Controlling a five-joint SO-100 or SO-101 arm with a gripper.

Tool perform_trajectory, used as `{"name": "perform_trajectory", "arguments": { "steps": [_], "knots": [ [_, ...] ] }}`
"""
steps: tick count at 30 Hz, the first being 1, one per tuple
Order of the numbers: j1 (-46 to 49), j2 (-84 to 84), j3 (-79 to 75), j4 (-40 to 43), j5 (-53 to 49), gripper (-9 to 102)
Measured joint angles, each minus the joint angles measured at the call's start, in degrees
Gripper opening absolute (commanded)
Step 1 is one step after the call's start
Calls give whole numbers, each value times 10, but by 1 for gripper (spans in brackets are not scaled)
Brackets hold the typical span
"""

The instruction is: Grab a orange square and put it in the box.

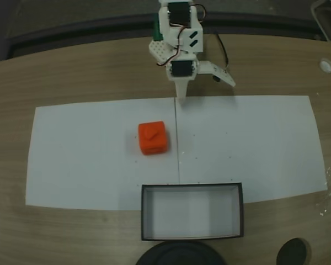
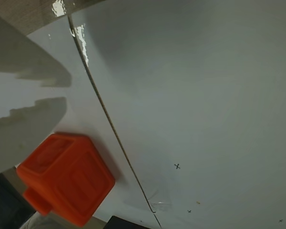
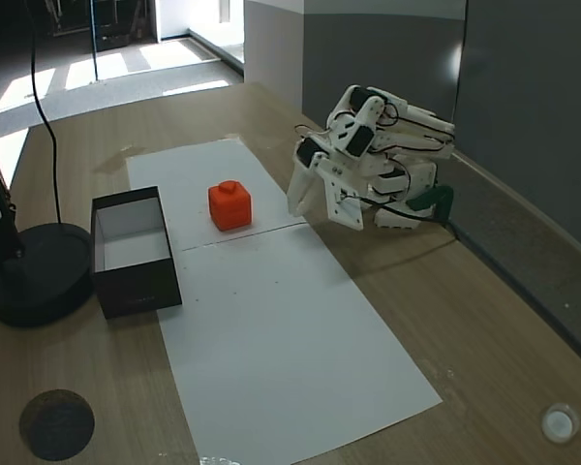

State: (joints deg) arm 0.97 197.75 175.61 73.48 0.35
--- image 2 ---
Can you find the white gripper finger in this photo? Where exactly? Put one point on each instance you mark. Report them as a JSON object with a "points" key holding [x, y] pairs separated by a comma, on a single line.
{"points": [[21, 59], [21, 128]]}

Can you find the orange cube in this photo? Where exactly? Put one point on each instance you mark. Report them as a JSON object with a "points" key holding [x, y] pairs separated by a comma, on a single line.
{"points": [[69, 179]]}

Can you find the dark brown open box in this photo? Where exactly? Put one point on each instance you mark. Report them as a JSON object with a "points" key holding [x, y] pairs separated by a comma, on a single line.
{"points": [[3, 205]]}

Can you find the small white paper sheet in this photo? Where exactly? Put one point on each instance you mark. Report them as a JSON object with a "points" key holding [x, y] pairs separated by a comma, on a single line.
{"points": [[62, 112]]}

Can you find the large white paper sheet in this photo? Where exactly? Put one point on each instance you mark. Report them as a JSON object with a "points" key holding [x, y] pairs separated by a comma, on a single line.
{"points": [[205, 107]]}

